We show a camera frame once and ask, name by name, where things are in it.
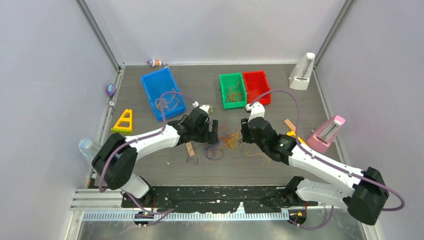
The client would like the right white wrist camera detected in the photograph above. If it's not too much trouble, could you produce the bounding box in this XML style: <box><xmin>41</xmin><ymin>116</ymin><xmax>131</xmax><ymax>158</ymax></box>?
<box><xmin>245</xmin><ymin>101</ymin><xmax>265</xmax><ymax>122</ymax></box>

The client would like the pink metronome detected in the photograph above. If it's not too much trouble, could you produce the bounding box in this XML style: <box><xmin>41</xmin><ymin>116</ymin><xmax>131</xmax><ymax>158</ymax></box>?
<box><xmin>306</xmin><ymin>115</ymin><xmax>346</xmax><ymax>154</ymax></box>

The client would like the blue plastic bin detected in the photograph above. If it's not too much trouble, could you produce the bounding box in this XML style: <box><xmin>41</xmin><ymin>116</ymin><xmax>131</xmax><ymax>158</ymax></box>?
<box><xmin>140</xmin><ymin>68</ymin><xmax>186</xmax><ymax>122</ymax></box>

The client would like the small wooden block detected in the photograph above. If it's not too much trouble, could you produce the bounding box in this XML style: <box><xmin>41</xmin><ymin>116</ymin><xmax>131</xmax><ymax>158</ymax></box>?
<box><xmin>185</xmin><ymin>141</ymin><xmax>195</xmax><ymax>157</ymax></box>

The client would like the white metronome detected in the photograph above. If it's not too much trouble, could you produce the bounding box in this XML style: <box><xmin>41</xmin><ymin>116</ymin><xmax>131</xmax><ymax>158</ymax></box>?
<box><xmin>289</xmin><ymin>52</ymin><xmax>316</xmax><ymax>91</ymax></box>

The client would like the green plastic bin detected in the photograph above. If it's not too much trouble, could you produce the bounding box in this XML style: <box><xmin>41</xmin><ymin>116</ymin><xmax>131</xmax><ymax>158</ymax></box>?
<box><xmin>219</xmin><ymin>72</ymin><xmax>247</xmax><ymax>110</ymax></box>

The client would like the yellow cable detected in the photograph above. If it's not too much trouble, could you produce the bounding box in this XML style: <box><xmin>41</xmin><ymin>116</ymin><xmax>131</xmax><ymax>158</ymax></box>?
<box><xmin>154</xmin><ymin>87</ymin><xmax>273</xmax><ymax>165</ymax></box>

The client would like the orange cable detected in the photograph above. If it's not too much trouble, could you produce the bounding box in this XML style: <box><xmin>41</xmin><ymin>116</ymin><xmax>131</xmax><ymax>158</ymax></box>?
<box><xmin>218</xmin><ymin>79</ymin><xmax>246</xmax><ymax>147</ymax></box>

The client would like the wooden block right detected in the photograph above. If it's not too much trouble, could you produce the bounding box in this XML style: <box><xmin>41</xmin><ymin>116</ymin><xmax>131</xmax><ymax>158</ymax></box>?
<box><xmin>284</xmin><ymin>119</ymin><xmax>297</xmax><ymax>132</ymax></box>

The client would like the red plastic bin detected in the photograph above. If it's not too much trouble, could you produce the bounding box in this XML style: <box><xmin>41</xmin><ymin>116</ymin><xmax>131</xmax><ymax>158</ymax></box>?
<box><xmin>242</xmin><ymin>70</ymin><xmax>271</xmax><ymax>104</ymax></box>

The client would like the aluminium rail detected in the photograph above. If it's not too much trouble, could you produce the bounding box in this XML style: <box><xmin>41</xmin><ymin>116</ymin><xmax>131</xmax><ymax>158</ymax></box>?
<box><xmin>70</xmin><ymin>188</ymin><xmax>332</xmax><ymax>222</ymax></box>

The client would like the purple round toy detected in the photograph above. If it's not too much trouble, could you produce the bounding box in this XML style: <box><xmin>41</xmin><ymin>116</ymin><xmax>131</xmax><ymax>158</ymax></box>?
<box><xmin>106</xmin><ymin>83</ymin><xmax>117</xmax><ymax>97</ymax></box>

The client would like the clear plastic container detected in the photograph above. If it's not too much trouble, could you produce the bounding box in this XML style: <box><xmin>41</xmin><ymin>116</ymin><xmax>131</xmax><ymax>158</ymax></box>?
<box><xmin>78</xmin><ymin>138</ymin><xmax>102</xmax><ymax>165</ymax></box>

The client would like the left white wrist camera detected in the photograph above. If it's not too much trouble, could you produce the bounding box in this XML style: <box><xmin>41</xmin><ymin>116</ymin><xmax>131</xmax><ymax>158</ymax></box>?
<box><xmin>192</xmin><ymin>101</ymin><xmax>213</xmax><ymax>115</ymax></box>

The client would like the yellow triangle block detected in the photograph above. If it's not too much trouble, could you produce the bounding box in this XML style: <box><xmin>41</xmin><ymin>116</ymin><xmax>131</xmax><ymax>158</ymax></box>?
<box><xmin>286</xmin><ymin>130</ymin><xmax>307</xmax><ymax>146</ymax></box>
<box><xmin>110</xmin><ymin>109</ymin><xmax>133</xmax><ymax>134</ymax></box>

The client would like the small figurine toy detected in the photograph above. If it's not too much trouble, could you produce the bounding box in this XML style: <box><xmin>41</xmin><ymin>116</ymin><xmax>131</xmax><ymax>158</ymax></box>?
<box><xmin>146</xmin><ymin>59</ymin><xmax>163</xmax><ymax>67</ymax></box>

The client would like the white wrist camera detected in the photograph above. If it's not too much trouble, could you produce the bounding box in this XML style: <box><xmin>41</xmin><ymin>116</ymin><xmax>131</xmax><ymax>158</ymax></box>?
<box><xmin>192</xmin><ymin>101</ymin><xmax>213</xmax><ymax>115</ymax></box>
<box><xmin>245</xmin><ymin>101</ymin><xmax>265</xmax><ymax>122</ymax></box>

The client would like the yellow triangle block left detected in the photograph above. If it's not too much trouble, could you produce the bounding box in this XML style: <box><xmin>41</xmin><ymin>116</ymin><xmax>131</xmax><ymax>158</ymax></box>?
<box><xmin>110</xmin><ymin>109</ymin><xmax>133</xmax><ymax>134</ymax></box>

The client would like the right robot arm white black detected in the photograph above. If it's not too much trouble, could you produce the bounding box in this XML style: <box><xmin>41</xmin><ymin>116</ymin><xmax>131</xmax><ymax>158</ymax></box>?
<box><xmin>240</xmin><ymin>117</ymin><xmax>389</xmax><ymax>226</ymax></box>

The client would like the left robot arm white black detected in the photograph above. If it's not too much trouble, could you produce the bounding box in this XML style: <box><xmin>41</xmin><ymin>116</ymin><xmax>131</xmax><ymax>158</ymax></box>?
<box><xmin>89</xmin><ymin>105</ymin><xmax>219</xmax><ymax>207</ymax></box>

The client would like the yellow triangle block right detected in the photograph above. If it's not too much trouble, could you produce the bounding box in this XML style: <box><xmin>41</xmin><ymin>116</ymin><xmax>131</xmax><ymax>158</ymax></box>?
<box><xmin>286</xmin><ymin>130</ymin><xmax>307</xmax><ymax>146</ymax></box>

